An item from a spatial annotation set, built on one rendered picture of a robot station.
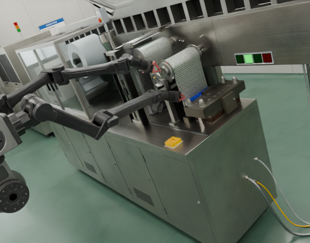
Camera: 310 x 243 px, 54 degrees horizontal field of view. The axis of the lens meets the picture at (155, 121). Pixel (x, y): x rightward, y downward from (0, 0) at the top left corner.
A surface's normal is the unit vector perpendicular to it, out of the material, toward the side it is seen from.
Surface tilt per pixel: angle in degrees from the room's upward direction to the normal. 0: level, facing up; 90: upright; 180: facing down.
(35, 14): 90
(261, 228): 0
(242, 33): 90
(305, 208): 0
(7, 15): 90
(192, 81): 90
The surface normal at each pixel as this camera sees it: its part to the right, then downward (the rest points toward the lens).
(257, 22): -0.73, 0.49
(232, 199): 0.61, 0.12
